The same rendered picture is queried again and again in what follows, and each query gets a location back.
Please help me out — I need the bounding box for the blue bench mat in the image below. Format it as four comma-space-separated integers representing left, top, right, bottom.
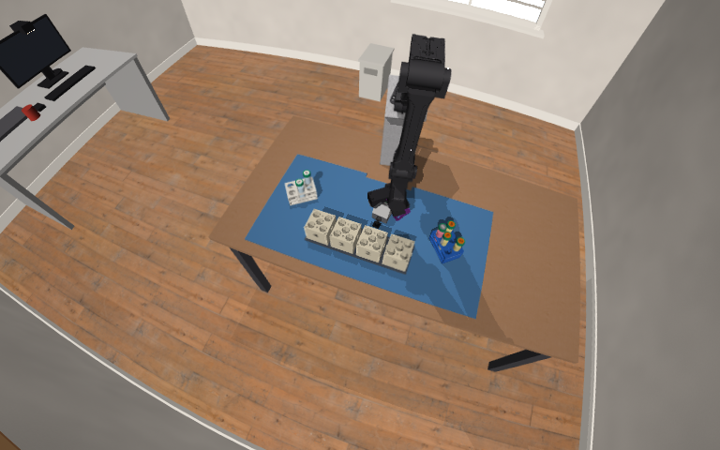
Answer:
245, 154, 493, 319

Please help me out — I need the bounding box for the white tube rack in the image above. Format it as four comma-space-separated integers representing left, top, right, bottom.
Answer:
285, 177, 318, 205

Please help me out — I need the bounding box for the test tube with pink liquid and green cap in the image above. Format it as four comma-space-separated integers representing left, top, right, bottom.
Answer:
436, 223, 447, 238

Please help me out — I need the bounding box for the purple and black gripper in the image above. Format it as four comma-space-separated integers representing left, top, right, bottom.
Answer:
390, 200, 411, 221

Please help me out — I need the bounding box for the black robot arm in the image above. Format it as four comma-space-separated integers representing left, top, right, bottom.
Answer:
367, 34, 452, 212

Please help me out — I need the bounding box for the blue tube rack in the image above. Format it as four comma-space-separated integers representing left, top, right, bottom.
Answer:
429, 230, 464, 264

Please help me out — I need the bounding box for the white box with done label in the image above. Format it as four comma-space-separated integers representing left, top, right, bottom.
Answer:
372, 202, 392, 229

